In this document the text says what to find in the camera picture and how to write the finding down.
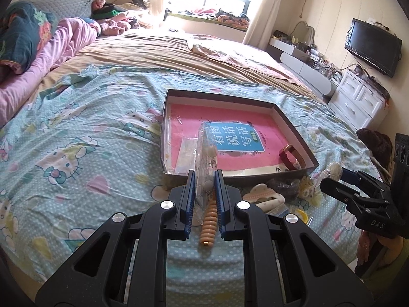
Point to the tan bed sheet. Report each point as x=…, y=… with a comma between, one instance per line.
x=153, y=51

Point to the pink quilt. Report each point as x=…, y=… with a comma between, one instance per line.
x=54, y=54

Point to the dark red bangle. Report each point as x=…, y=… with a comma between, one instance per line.
x=289, y=156

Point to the curved vanity mirror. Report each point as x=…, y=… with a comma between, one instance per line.
x=303, y=32

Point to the white drawer cabinet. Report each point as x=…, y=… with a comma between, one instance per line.
x=358, y=99

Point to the pale yellow flower hair clip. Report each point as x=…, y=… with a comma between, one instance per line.
x=309, y=188

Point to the cream hair claw clip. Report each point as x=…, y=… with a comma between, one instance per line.
x=262, y=195

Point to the clear bag with pearl balls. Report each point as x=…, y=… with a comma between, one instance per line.
x=206, y=153

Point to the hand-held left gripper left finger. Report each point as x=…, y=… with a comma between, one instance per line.
x=191, y=198

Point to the white dressing table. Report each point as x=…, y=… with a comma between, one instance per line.
x=303, y=64

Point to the dark patterned windowsill blanket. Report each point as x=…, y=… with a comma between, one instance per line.
x=233, y=19

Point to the pink book with blue label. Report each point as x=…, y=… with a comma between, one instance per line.
x=188, y=124

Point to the brown fuzzy object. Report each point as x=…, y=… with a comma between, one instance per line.
x=375, y=145

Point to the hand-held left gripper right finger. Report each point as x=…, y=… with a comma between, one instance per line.
x=219, y=198

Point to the dark blue floral pillow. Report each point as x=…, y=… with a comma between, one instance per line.
x=22, y=32

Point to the pink patterned cloth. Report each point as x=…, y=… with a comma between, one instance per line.
x=230, y=52

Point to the clear plastic packet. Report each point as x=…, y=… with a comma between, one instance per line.
x=187, y=153

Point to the black flat television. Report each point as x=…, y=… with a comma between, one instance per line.
x=372, y=48

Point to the pile of clothes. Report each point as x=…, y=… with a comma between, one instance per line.
x=124, y=9

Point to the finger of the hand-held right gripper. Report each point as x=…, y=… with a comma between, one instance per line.
x=350, y=176
x=335, y=187

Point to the person's yellow garment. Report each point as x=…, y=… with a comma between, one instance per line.
x=393, y=259

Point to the orange ribbed hair clip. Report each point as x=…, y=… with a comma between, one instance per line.
x=209, y=227

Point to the dark glittery pouch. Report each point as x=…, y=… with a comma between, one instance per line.
x=282, y=187

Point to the shallow brown cardboard box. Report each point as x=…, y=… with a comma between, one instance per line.
x=223, y=99

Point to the light blue cartoon cat blanket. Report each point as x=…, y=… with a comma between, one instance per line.
x=96, y=153

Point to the person's right hand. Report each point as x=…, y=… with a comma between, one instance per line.
x=365, y=246

